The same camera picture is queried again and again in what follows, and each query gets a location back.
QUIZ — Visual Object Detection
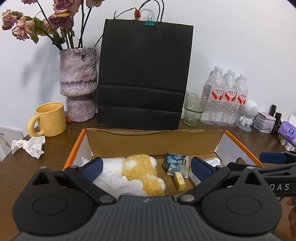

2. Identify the purple ceramic vase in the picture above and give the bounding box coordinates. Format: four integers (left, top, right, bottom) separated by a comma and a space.
59, 47, 99, 122

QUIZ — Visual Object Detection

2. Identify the glass cup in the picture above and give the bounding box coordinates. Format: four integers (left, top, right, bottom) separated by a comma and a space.
183, 91, 208, 126

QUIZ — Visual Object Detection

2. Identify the black paper bag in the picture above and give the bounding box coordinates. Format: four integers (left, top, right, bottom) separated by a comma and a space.
97, 0, 194, 131

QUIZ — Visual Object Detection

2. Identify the white plastic vials strip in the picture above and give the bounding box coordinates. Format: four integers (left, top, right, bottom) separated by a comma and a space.
279, 136, 296, 151

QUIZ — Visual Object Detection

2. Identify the blue snack packet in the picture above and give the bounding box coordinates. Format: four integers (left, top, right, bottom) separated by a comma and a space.
162, 153, 189, 176

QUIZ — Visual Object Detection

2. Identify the purple wipes pack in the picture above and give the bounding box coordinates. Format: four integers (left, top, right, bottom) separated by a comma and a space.
277, 120, 296, 142

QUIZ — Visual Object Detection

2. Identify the dried pink rose bouquet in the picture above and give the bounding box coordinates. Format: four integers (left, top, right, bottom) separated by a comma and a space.
1, 0, 109, 51

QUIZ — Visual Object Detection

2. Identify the yellow white plush toy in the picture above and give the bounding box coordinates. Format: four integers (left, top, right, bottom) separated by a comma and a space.
102, 154, 166, 197

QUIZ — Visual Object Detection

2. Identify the pink white small case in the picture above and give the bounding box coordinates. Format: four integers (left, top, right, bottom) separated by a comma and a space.
257, 111, 277, 121

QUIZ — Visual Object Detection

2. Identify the clear water bottle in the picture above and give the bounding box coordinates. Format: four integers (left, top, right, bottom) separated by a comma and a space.
229, 73, 249, 128
201, 66, 226, 126
215, 69, 237, 127

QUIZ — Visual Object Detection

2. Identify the orange cardboard box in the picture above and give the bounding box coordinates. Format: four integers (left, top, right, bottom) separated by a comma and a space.
63, 128, 265, 197

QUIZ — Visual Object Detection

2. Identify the small yellow block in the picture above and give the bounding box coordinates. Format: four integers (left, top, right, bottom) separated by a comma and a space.
174, 171, 186, 192

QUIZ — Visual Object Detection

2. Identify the crumpled white tissue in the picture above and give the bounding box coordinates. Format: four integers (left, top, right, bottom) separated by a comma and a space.
11, 136, 46, 159

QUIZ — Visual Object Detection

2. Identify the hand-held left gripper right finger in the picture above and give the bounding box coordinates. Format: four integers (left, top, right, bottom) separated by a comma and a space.
179, 157, 264, 205

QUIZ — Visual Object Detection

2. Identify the person's right hand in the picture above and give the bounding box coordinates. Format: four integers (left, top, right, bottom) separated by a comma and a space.
288, 199, 296, 231

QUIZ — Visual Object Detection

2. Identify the yellow mug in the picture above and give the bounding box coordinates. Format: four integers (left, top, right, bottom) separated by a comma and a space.
26, 102, 67, 138

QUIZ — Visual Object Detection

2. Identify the printed tin box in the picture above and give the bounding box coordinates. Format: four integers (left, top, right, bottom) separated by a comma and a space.
253, 117, 275, 133

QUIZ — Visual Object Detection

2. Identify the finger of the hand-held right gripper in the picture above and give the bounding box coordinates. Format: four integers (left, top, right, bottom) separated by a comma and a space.
259, 151, 296, 164
226, 162, 296, 177

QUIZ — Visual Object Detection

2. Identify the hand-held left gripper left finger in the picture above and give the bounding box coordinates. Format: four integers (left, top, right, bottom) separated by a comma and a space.
32, 157, 117, 205

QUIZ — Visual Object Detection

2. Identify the dried red rosebud stem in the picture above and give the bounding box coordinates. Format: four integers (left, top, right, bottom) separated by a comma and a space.
113, 8, 141, 21

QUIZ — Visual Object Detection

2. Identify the white robot figure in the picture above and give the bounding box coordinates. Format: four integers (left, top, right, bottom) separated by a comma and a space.
238, 100, 258, 132

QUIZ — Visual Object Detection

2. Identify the clear plastic bag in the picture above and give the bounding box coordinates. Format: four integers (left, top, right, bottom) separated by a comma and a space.
81, 156, 145, 197

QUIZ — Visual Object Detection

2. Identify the white labelled panel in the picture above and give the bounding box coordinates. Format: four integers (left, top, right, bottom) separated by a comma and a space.
0, 126, 23, 163

